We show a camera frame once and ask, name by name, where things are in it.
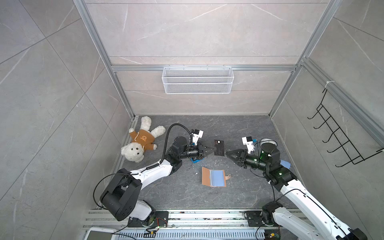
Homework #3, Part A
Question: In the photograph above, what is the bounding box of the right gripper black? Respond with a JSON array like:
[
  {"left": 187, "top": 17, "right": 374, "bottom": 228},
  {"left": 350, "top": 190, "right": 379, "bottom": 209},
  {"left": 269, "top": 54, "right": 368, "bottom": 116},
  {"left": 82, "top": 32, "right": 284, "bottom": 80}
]
[{"left": 226, "top": 148, "right": 271, "bottom": 173}]

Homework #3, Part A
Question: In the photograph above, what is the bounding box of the dark credit card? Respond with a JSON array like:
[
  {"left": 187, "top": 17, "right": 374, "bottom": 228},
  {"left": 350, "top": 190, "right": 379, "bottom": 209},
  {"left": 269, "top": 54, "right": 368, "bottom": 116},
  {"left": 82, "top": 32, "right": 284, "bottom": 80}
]
[{"left": 214, "top": 140, "right": 225, "bottom": 156}]

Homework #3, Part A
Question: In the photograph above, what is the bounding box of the tan leather card holder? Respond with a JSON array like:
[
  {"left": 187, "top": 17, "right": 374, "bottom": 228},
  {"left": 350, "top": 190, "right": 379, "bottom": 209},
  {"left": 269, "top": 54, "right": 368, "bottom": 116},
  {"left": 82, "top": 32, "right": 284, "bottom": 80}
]
[{"left": 202, "top": 167, "right": 231, "bottom": 188}]

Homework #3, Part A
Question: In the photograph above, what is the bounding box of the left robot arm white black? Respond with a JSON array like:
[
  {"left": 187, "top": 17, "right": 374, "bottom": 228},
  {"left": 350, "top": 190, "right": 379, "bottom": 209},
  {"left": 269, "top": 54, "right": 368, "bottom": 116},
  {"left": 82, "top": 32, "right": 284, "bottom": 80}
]
[{"left": 100, "top": 130, "right": 217, "bottom": 226}]

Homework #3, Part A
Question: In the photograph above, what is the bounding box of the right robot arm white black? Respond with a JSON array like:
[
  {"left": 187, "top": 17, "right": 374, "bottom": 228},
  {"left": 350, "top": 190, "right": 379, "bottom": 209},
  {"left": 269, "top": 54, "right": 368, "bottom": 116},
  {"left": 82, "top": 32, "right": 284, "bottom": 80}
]
[{"left": 226, "top": 137, "right": 367, "bottom": 240}]

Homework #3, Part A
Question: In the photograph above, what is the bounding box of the blue dish brush toy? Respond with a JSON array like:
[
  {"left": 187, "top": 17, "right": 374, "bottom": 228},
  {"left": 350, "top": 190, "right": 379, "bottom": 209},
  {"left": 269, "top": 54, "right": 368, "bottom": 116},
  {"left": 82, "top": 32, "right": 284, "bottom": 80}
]
[{"left": 280, "top": 160, "right": 291, "bottom": 169}]

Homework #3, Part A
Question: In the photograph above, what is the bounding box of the white teddy bear brown shirt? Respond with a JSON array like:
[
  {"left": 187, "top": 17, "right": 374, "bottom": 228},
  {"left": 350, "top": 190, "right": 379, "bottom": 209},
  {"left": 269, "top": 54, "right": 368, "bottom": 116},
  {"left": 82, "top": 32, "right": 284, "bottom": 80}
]
[{"left": 121, "top": 116, "right": 166, "bottom": 163}]

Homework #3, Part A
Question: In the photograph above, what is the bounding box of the white tablet device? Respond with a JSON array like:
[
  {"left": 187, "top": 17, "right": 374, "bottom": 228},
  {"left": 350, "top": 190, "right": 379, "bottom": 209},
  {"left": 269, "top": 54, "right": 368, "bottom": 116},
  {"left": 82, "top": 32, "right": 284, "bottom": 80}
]
[{"left": 84, "top": 227, "right": 119, "bottom": 240}]

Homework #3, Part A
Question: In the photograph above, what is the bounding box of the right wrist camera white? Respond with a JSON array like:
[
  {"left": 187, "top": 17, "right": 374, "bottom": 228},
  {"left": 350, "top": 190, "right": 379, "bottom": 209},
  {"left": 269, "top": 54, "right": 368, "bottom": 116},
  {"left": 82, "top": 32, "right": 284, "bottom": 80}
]
[{"left": 242, "top": 136, "right": 255, "bottom": 154}]

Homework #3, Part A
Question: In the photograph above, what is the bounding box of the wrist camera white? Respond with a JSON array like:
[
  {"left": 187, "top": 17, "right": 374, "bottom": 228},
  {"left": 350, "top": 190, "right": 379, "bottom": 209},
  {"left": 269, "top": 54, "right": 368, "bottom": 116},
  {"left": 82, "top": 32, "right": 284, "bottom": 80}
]
[
  {"left": 242, "top": 136, "right": 255, "bottom": 154},
  {"left": 191, "top": 129, "right": 204, "bottom": 146}
]

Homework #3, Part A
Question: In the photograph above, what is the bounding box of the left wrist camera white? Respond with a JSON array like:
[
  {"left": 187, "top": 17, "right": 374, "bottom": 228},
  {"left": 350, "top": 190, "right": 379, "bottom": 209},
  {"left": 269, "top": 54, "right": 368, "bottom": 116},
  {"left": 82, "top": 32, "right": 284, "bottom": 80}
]
[{"left": 191, "top": 129, "right": 204, "bottom": 146}]

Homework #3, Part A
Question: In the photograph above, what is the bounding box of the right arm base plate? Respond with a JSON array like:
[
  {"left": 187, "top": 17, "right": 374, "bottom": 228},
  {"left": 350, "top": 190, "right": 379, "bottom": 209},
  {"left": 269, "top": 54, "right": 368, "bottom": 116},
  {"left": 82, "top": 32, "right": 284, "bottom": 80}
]
[{"left": 244, "top": 210, "right": 279, "bottom": 227}]

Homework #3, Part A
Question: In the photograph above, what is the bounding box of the aluminium rail front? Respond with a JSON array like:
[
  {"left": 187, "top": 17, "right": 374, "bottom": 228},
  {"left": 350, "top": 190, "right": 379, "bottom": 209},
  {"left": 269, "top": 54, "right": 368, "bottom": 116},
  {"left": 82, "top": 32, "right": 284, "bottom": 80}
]
[{"left": 82, "top": 208, "right": 334, "bottom": 240}]

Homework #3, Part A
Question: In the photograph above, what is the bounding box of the white wire mesh basket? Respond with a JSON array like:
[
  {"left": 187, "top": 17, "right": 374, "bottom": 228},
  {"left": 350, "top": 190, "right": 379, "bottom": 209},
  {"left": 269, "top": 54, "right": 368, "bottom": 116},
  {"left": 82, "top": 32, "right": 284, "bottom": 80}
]
[{"left": 162, "top": 67, "right": 234, "bottom": 95}]

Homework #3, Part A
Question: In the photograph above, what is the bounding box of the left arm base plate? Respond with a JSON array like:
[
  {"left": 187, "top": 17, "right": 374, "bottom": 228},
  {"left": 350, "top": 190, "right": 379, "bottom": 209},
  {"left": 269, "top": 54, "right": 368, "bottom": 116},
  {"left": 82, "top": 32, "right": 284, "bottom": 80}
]
[{"left": 128, "top": 211, "right": 169, "bottom": 228}]

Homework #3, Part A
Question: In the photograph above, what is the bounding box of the black wire hook rack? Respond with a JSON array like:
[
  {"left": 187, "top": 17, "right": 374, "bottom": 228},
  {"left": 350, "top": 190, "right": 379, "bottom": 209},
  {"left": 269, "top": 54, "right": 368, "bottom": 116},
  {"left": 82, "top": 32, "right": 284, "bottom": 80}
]
[{"left": 307, "top": 89, "right": 384, "bottom": 168}]

